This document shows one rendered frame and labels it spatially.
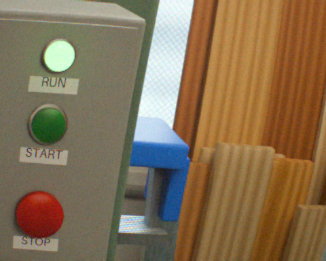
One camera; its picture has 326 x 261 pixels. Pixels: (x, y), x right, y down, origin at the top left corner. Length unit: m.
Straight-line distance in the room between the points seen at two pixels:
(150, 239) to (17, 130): 0.99
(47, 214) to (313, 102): 1.67
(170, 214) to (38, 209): 0.97
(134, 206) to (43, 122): 1.72
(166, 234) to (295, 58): 0.77
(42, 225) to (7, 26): 0.12
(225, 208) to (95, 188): 1.43
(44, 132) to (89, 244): 0.08
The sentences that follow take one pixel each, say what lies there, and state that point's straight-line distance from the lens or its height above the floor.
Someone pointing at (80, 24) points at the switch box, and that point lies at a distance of 0.44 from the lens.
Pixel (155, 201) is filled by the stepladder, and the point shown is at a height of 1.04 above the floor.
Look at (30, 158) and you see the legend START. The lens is 0.45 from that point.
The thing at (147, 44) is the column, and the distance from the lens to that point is 0.52.
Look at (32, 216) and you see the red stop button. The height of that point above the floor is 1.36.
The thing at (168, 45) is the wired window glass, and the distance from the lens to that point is 2.12.
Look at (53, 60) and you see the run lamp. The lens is 0.43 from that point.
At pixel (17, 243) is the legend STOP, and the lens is 0.48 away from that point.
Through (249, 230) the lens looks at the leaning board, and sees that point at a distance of 1.93.
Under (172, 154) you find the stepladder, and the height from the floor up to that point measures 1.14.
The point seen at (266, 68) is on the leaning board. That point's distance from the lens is 1.97.
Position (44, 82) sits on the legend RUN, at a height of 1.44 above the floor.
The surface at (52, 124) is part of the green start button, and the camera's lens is 0.44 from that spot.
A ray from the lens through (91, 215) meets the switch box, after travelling 0.48.
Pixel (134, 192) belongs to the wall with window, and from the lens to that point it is 2.13.
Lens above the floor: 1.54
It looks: 16 degrees down
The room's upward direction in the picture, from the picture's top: 11 degrees clockwise
